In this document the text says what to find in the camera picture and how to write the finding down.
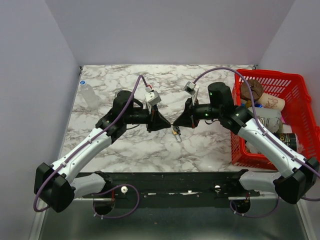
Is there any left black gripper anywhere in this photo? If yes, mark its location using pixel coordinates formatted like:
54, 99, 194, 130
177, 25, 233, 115
124, 102, 172, 134

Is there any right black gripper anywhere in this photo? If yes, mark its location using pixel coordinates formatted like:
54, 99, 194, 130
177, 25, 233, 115
173, 96, 222, 129

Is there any small brass padlock with key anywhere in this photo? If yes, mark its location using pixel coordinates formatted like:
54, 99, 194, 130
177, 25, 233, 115
172, 129, 182, 143

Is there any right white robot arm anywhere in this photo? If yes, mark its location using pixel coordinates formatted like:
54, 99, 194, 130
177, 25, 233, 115
173, 81, 320, 204

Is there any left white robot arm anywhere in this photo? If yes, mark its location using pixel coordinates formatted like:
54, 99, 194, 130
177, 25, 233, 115
34, 90, 171, 213

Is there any clear plastic water bottle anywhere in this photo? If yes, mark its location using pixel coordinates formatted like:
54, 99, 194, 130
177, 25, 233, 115
79, 80, 99, 109

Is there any brown round wooden block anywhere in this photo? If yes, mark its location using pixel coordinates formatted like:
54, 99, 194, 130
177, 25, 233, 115
240, 79, 264, 102

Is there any grey printed pouch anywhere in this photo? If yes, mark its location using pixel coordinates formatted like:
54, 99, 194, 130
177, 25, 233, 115
255, 108, 283, 133

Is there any beige printed cylinder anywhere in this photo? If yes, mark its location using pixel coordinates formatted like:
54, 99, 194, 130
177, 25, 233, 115
257, 93, 286, 111

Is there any black printed can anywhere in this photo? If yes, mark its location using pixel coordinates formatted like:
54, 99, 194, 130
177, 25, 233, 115
278, 133, 298, 151

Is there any red plastic basket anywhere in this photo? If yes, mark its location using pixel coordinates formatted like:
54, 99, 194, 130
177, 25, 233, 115
230, 69, 320, 170

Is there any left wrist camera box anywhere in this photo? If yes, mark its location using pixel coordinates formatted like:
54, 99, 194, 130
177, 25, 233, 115
145, 90, 162, 110

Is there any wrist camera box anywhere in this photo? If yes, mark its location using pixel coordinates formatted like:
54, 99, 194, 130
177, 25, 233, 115
145, 90, 162, 110
183, 81, 199, 101

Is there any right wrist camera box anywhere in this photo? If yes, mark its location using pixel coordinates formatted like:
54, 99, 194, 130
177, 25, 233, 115
183, 81, 199, 101

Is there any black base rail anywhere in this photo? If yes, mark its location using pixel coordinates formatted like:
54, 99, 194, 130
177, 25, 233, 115
84, 170, 262, 216

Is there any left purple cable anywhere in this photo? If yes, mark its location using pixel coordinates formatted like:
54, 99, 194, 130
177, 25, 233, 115
32, 74, 154, 220

